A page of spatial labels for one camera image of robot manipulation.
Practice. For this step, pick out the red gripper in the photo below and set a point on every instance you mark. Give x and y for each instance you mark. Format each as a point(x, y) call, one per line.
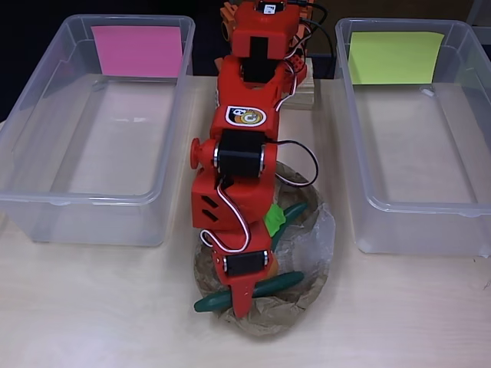
point(244, 264)

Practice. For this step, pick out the toy orange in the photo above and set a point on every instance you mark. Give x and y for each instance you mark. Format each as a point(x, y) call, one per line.
point(273, 266)

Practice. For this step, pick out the dark green toy cucumber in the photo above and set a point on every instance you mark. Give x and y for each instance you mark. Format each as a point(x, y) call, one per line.
point(284, 281)
point(295, 210)

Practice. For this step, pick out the green toy lettuce leaf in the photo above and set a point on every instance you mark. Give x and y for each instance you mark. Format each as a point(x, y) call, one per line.
point(274, 220)

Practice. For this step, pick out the orange idle robot arm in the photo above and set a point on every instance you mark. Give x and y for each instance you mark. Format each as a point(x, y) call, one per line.
point(228, 23)

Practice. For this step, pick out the red robot arm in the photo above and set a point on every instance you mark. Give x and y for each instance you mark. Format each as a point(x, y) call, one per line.
point(245, 96)

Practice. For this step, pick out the clear plastic bin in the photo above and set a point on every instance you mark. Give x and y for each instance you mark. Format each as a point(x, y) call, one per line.
point(414, 153)
point(115, 153)

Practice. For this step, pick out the crumpled brown paper bag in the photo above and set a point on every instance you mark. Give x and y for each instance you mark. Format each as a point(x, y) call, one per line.
point(268, 318)

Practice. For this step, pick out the wooden base block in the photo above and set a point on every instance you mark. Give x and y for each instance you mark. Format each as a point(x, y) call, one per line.
point(303, 96)

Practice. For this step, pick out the pink paper note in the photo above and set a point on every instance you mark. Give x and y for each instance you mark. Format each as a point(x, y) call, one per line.
point(138, 50)

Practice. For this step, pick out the yellow paper note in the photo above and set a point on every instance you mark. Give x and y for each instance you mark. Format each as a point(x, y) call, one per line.
point(395, 57)

